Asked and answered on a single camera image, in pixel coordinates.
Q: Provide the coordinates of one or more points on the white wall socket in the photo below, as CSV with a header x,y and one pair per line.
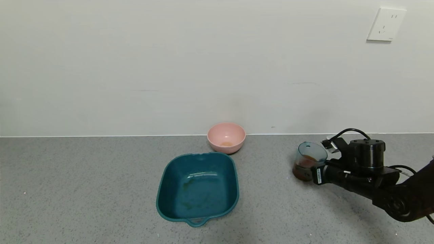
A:
x,y
386,24

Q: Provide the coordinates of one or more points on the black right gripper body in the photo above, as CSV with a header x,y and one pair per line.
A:
x,y
318,175

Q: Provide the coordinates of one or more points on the translucent blue ribbed cup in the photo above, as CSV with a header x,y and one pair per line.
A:
x,y
310,150

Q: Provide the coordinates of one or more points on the pink bowl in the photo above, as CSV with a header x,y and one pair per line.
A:
x,y
225,137

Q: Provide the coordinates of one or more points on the brown liquid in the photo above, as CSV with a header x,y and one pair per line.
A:
x,y
303,167

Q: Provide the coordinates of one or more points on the teal plastic tray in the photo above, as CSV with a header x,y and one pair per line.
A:
x,y
198,189

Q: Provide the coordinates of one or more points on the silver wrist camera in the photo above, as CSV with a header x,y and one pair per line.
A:
x,y
330,144

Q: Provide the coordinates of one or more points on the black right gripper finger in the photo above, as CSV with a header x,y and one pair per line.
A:
x,y
303,172

